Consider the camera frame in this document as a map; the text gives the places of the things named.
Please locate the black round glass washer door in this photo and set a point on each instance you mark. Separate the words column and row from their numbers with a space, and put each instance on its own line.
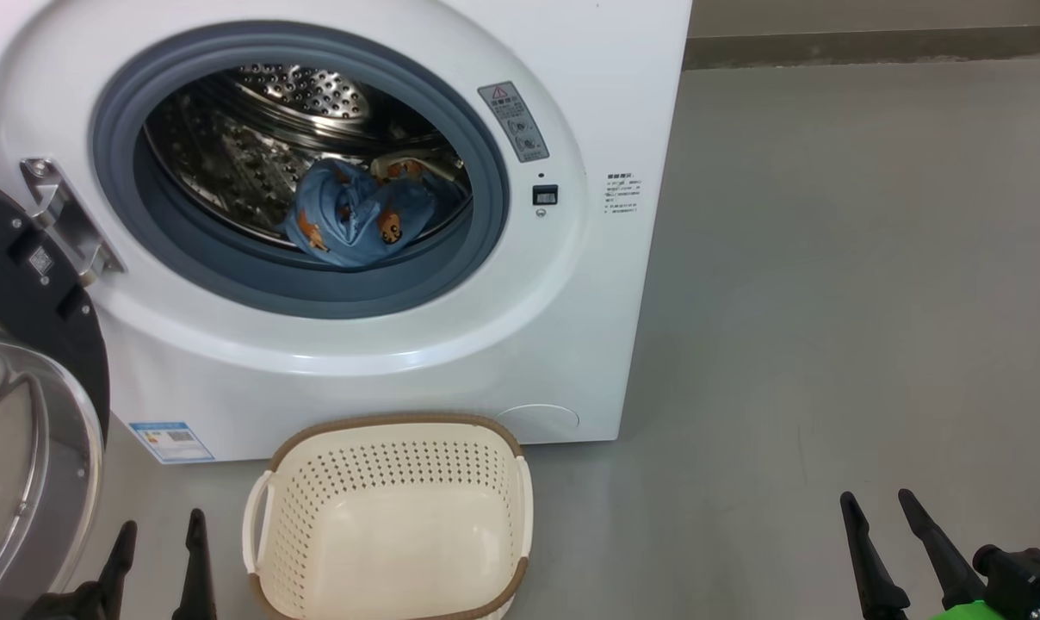
column 21, row 293

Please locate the blue energy label sticker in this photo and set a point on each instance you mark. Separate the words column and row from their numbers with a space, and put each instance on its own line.
column 171, row 443

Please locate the cream printed garment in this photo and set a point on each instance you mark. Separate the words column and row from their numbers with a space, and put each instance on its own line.
column 391, row 165

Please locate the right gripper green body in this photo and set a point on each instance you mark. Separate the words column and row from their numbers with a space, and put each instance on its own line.
column 985, row 613

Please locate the metal door hinge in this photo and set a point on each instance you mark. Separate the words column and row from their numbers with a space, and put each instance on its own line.
column 68, row 220

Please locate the small printed text sticker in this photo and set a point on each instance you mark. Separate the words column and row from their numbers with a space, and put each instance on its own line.
column 622, row 193

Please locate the blue bear-print garment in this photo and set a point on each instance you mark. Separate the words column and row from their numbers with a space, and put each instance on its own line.
column 348, row 224

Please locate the grey warning sticker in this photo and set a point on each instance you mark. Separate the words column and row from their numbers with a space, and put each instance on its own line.
column 513, row 122

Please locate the round white filter cover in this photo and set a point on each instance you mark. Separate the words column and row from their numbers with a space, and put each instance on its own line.
column 541, row 422

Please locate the black door latch slot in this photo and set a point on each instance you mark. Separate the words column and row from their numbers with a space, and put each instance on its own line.
column 545, row 195

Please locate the grey baseboard strip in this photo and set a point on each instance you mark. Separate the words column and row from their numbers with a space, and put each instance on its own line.
column 873, row 47

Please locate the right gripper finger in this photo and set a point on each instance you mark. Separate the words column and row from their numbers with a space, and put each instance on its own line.
column 946, row 560
column 877, row 585

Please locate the steel perforated washer drum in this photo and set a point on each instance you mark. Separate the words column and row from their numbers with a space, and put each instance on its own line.
column 219, row 155

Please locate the white front-load washing machine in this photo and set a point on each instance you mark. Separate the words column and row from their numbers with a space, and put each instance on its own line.
column 382, row 370

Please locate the cream perforated laundry basket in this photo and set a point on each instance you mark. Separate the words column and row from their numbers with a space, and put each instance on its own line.
column 391, row 534

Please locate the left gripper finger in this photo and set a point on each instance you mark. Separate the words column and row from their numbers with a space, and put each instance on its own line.
column 117, row 577
column 197, row 577

